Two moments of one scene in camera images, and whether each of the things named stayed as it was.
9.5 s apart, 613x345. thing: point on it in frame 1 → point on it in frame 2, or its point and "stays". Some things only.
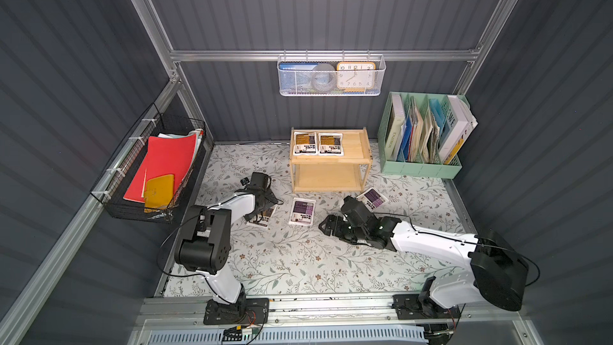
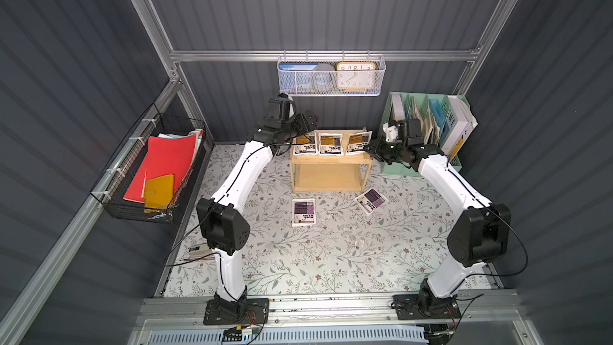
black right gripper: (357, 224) → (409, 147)
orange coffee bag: (305, 144) stays
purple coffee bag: (372, 198) stays
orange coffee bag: (262, 218) → (357, 141)
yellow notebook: (159, 192) stays
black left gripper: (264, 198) → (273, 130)
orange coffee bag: (330, 144) stays
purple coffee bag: (302, 212) stays
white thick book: (461, 124) stays
